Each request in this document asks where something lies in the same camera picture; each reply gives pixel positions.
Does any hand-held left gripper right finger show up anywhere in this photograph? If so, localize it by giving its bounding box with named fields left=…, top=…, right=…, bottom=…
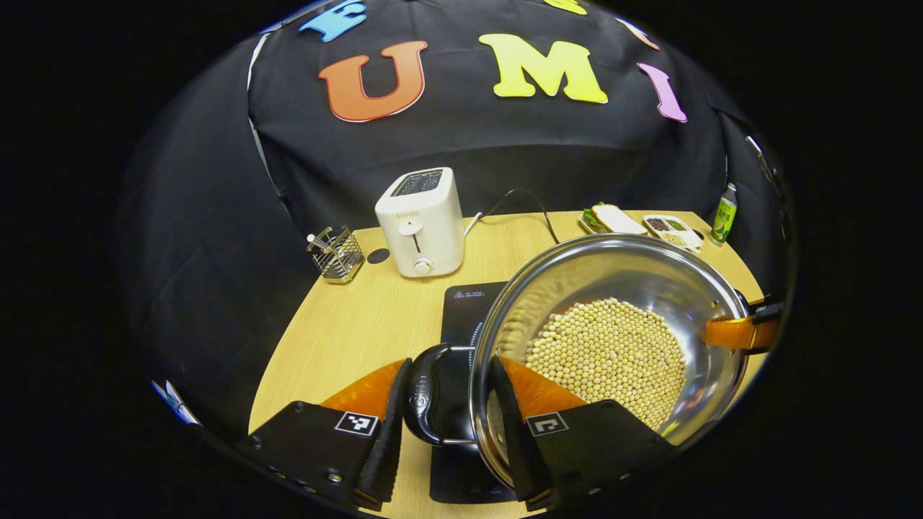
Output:
left=490, top=355, right=679, bottom=513

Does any pile of soybeans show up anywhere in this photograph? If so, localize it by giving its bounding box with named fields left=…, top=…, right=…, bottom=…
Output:
left=524, top=297, right=688, bottom=431

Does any small white plate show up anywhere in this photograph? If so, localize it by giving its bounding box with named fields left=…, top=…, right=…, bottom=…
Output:
left=579, top=203, right=650, bottom=236

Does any green label drink bottle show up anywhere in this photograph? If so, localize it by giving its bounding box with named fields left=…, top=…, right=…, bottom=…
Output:
left=710, top=182, right=738, bottom=244

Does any black backdrop cloth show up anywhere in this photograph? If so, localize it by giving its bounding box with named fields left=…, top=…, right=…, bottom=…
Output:
left=119, top=0, right=794, bottom=433

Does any sandwich with lettuce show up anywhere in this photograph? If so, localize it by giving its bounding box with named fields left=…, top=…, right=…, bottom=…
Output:
left=584, top=203, right=648, bottom=235

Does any stainless steel pot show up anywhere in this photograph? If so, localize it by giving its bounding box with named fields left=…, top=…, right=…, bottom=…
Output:
left=402, top=232, right=754, bottom=491

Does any black induction cooktop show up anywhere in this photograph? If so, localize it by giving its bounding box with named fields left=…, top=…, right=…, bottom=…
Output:
left=429, top=281, right=520, bottom=504

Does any white divided tray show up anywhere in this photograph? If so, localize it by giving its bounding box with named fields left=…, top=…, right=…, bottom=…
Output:
left=643, top=214, right=704, bottom=251

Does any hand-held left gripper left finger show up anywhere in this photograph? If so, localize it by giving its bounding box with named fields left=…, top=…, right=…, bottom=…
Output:
left=234, top=357, right=413, bottom=513

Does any white toaster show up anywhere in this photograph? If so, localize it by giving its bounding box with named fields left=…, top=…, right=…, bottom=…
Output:
left=374, top=167, right=466, bottom=279

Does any black power cable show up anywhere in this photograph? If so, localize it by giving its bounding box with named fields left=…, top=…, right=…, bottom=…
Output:
left=480, top=187, right=562, bottom=246

